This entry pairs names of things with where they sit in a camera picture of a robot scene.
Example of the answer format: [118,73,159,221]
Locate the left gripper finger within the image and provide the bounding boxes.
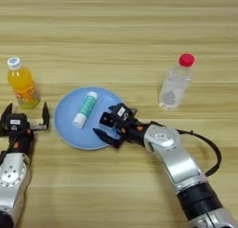
[41,101,51,127]
[0,102,14,130]

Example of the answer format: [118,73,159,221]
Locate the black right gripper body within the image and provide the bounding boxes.
[115,119,152,146]

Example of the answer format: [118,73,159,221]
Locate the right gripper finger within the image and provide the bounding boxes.
[108,104,119,114]
[92,128,124,150]

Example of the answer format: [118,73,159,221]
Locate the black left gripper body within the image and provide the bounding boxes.
[0,124,50,154]

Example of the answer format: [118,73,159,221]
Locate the small black cube two dots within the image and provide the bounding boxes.
[99,111,115,128]

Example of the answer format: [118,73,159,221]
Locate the green white glue stick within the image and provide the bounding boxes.
[73,90,99,129]

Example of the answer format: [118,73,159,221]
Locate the orange juice bottle white cap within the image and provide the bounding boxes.
[7,56,41,110]

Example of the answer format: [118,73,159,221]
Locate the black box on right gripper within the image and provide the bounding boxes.
[112,102,138,123]

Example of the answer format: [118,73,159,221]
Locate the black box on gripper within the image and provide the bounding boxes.
[5,113,28,134]
[112,102,138,123]

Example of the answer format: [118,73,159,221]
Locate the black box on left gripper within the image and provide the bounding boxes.
[5,113,28,134]

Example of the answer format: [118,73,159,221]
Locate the blue round plate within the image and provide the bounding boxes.
[54,86,125,151]

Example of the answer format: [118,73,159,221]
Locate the clear plastic bottle red cap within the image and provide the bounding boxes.
[158,53,195,111]

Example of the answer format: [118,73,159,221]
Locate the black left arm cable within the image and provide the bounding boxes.
[0,141,17,165]

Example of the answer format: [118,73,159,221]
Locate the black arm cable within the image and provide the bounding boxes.
[0,141,17,165]
[175,128,222,178]

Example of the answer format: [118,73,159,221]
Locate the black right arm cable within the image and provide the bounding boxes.
[175,128,222,178]

